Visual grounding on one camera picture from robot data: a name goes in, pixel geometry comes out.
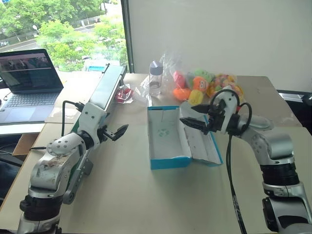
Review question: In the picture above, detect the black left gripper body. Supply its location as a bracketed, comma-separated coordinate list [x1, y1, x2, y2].
[97, 126, 117, 144]

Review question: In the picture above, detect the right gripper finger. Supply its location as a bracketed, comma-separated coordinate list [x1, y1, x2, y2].
[191, 103, 213, 113]
[179, 117, 208, 135]

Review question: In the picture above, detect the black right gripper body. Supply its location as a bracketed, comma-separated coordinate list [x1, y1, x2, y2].
[203, 99, 226, 134]

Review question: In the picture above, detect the blue cardboard box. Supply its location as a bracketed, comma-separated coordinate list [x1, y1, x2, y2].
[147, 105, 224, 170]

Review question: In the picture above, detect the yellow plush toy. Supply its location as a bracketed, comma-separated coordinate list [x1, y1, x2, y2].
[189, 89, 204, 104]

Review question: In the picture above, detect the orange plush toy with face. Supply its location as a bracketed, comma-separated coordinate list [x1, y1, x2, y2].
[192, 76, 210, 92]

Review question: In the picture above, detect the plain orange plush toy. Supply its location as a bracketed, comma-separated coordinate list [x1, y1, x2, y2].
[173, 87, 192, 101]

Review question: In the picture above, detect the green plush toy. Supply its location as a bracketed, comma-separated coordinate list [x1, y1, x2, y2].
[194, 68, 215, 82]

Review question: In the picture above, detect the red item in plastic wrap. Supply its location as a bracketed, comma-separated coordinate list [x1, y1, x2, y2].
[114, 84, 135, 104]

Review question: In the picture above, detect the pink plush toy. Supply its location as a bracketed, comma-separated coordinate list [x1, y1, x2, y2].
[173, 70, 188, 87]

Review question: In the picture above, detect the clear bottle with grey cap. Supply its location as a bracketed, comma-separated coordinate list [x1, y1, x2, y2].
[148, 60, 163, 97]

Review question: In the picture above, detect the clear plastic bag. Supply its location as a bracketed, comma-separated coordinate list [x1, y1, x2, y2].
[136, 50, 193, 108]

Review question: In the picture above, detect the white board under laptop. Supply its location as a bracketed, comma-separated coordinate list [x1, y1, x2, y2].
[0, 123, 46, 136]

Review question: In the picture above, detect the dark grey laptop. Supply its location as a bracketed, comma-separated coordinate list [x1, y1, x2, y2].
[0, 48, 65, 125]

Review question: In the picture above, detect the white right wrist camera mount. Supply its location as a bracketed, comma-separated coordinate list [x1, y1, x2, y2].
[218, 91, 241, 134]

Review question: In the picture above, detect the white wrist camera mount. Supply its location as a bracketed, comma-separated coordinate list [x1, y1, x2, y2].
[218, 91, 241, 134]
[78, 102, 108, 146]

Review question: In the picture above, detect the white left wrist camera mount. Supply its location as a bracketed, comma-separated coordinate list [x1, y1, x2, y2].
[78, 102, 108, 146]

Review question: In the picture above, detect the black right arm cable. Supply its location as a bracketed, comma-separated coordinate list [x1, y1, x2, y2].
[211, 89, 253, 234]

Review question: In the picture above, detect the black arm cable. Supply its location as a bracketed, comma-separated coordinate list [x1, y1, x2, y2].
[211, 89, 253, 234]
[61, 99, 85, 137]

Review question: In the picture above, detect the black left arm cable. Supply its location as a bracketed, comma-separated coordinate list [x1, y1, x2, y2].
[61, 99, 85, 137]

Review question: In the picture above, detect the black window frame post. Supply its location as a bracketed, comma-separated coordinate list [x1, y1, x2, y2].
[121, 0, 135, 73]

